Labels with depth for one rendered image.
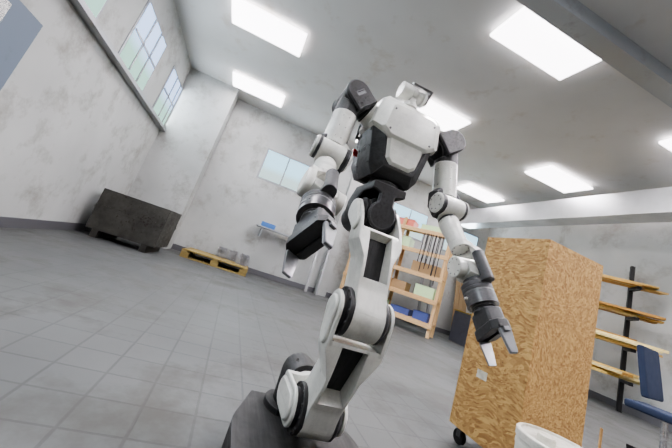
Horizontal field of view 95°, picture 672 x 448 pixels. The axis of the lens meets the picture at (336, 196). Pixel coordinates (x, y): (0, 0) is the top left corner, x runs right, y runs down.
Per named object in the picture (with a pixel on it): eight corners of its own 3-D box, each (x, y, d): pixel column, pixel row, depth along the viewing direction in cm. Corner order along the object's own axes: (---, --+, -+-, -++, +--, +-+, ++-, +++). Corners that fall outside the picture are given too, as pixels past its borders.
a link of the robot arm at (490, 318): (466, 342, 87) (454, 302, 96) (497, 343, 88) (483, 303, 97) (487, 325, 78) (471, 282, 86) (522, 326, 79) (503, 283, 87)
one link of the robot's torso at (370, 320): (320, 334, 94) (346, 206, 119) (370, 348, 98) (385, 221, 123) (340, 330, 81) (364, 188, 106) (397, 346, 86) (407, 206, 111)
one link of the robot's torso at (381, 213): (335, 227, 129) (348, 188, 133) (362, 237, 132) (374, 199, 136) (361, 224, 103) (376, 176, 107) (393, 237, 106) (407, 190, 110)
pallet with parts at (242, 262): (245, 272, 743) (251, 256, 752) (247, 277, 649) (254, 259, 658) (185, 253, 708) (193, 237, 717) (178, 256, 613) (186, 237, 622)
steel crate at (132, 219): (102, 233, 565) (122, 194, 583) (165, 253, 593) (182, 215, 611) (78, 233, 478) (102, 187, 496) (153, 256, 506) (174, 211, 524)
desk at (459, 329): (514, 362, 751) (519, 330, 768) (467, 348, 716) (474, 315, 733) (490, 352, 821) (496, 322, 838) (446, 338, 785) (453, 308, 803)
